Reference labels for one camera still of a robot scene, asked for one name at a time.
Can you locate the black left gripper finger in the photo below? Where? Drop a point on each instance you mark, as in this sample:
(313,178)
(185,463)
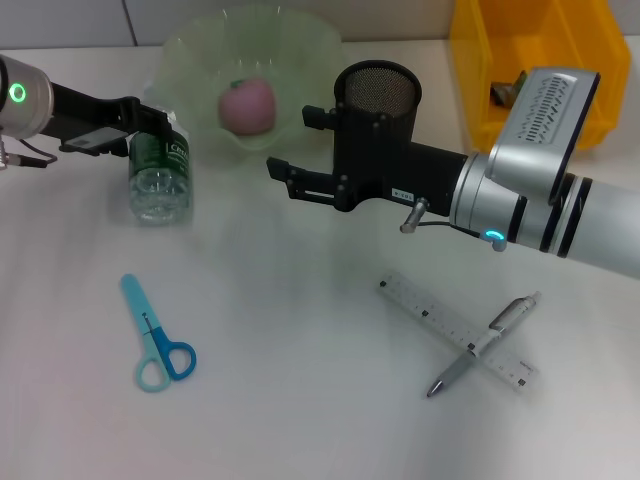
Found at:
(150,122)

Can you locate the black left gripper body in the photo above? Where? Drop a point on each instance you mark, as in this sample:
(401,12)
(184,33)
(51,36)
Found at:
(85,112)

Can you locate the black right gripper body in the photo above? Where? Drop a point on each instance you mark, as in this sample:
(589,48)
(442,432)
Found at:
(380,160)

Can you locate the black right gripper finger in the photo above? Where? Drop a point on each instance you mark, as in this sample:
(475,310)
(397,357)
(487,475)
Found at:
(277,169)
(317,118)

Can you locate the pink toy peach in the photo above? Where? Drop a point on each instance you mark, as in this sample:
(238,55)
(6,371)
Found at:
(247,107)

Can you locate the clear green-label water bottle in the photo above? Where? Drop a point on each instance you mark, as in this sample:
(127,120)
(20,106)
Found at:
(160,195)

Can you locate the translucent green fruit bowl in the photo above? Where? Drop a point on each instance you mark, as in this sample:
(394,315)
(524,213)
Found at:
(200,60)

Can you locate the green plastic wrapper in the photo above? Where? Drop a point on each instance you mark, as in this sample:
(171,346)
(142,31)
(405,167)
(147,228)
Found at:
(502,92)

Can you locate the black mesh pen holder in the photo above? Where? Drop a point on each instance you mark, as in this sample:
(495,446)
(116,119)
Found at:
(380,90)

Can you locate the clear plastic ruler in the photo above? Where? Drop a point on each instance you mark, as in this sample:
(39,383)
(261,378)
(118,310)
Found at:
(425,305)

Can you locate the blue safety scissors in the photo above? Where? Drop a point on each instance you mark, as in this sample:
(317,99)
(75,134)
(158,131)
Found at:
(142,312)

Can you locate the white grey ballpoint pen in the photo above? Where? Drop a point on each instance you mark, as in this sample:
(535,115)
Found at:
(505,325)

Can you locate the yellow plastic bin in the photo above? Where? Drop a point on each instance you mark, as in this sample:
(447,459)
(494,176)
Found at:
(575,40)

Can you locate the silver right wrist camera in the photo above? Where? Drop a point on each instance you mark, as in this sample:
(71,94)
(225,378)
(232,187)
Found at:
(545,130)

